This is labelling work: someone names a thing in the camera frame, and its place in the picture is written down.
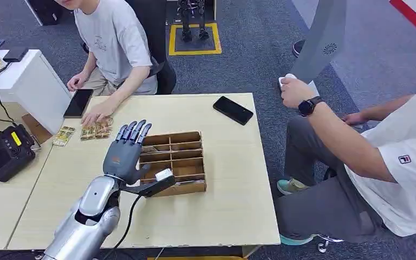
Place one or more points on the black device with yellow label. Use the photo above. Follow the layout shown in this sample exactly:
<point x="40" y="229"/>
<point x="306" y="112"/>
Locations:
<point x="3" y="154"/>

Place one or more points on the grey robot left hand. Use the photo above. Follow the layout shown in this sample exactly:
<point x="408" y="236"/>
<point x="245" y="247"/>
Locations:
<point x="123" y="158"/>

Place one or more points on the pale card in box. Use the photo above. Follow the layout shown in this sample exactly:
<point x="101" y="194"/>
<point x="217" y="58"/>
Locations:
<point x="148" y="149"/>

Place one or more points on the black shoe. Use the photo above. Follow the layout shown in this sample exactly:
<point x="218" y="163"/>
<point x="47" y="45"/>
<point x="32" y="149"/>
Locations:
<point x="297" y="47"/>

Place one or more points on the person in white shirt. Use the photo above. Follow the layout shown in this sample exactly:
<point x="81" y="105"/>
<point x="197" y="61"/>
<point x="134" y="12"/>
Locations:
<point x="409" y="172"/>

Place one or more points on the black smartphone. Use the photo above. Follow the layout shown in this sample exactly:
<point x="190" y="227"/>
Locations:
<point x="78" y="104"/>
<point x="233" y="110"/>

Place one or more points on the grey stand with white base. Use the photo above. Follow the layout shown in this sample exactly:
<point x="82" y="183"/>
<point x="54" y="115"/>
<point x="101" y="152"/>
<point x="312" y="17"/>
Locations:
<point x="319" y="43"/>

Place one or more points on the silver chair base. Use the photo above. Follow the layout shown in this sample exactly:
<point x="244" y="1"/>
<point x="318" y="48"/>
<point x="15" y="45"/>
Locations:
<point x="323" y="247"/>

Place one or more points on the person in grey shirt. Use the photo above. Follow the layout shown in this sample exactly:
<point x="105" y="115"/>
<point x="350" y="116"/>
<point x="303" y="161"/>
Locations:
<point x="114" y="43"/>

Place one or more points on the black wristwatch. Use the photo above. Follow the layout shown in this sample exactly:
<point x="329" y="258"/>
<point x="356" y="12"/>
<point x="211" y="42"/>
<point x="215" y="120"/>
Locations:
<point x="306" y="107"/>

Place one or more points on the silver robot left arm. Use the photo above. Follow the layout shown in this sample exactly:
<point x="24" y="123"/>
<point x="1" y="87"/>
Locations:
<point x="86" y="222"/>

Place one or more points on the black office chair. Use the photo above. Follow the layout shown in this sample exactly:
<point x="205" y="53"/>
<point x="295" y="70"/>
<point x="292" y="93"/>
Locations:
<point x="150" y="28"/>

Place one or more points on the small black power bank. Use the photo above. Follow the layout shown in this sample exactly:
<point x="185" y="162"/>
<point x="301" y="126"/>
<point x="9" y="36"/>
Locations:
<point x="15" y="54"/>

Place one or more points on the yellow floor tape square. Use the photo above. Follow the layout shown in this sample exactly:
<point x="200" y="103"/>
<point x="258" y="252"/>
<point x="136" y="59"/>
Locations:
<point x="193" y="52"/>

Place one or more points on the teal shoe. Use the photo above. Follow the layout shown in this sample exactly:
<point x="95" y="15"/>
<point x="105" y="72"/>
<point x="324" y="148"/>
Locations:
<point x="291" y="186"/>
<point x="296" y="240"/>

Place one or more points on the black case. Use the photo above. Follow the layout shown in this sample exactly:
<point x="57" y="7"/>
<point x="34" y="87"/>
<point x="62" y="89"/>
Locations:
<point x="44" y="10"/>

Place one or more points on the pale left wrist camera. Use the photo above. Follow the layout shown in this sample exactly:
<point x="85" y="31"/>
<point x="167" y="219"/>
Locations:
<point x="163" y="176"/>

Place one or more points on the wooden card box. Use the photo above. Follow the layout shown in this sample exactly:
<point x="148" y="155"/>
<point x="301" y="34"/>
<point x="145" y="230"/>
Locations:
<point x="186" y="150"/>

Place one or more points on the white cabinet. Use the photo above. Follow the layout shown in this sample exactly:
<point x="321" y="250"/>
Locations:
<point x="32" y="89"/>

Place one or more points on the black robot legs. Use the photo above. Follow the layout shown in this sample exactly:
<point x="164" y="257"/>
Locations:
<point x="186" y="21"/>

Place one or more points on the white VR controller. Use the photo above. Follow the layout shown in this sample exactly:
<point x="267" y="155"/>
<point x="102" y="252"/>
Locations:
<point x="288" y="76"/>

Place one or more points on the red and white board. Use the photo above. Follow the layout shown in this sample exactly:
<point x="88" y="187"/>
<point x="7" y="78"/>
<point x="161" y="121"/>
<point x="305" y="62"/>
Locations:
<point x="414" y="19"/>

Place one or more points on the spread printed cards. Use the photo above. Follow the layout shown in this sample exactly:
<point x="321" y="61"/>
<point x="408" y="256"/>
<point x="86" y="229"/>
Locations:
<point x="102" y="133"/>

